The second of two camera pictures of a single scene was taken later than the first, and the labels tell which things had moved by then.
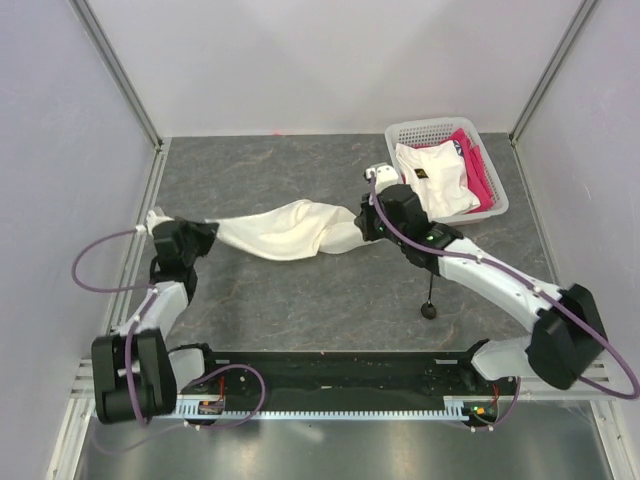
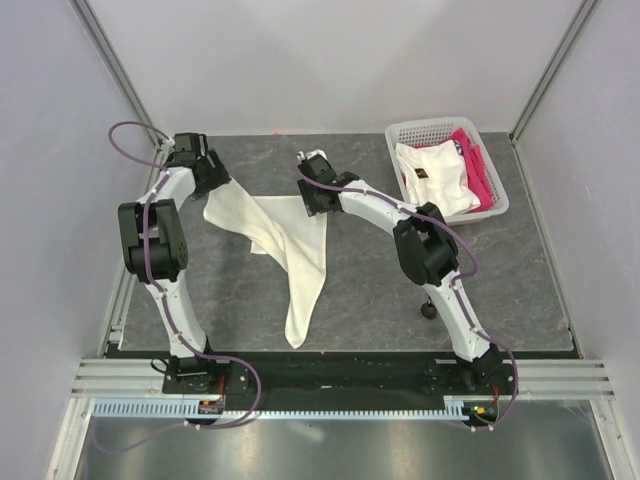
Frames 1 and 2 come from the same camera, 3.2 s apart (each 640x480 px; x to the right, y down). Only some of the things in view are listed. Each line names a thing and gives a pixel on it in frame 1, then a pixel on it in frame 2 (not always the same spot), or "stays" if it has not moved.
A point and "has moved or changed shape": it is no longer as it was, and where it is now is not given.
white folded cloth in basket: (437, 175) stays
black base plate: (299, 376) stays
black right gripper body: (373, 228) to (311, 203)
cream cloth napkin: (283, 230) has moved or changed shape
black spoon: (428, 310) stays
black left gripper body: (197, 240) to (214, 178)
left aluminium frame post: (118, 72) stays
